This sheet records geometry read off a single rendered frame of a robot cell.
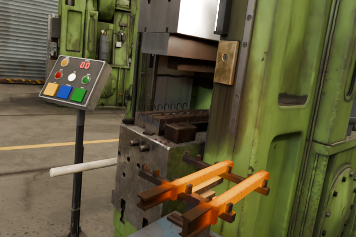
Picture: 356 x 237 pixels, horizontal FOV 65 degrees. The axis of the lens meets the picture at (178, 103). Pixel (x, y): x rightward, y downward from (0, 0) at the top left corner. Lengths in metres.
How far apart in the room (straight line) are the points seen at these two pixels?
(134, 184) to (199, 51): 0.69
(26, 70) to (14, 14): 1.54
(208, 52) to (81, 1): 4.94
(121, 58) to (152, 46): 4.97
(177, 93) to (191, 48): 0.41
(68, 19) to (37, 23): 3.08
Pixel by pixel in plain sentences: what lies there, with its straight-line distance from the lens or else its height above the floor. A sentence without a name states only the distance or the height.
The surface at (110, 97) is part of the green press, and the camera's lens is 6.25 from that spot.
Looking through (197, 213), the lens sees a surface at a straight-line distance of 0.62.
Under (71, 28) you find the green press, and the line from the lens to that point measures 6.13.
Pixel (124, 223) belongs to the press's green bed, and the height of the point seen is 0.43.
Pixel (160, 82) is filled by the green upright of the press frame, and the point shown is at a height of 1.12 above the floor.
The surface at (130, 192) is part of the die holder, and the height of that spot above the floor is 0.62.
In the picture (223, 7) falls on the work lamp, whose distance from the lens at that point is 1.17.
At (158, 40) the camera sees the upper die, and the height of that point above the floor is 1.33.
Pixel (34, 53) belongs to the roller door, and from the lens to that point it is 9.14.
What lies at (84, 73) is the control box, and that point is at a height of 1.12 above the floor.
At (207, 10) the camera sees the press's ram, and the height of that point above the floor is 1.48.
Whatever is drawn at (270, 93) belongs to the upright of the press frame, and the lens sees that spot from 1.09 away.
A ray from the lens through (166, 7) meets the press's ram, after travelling 1.26.
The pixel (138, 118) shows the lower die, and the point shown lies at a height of 0.96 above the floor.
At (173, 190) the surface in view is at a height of 0.95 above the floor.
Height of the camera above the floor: 1.27
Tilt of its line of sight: 9 degrees down
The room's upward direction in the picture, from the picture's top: 7 degrees clockwise
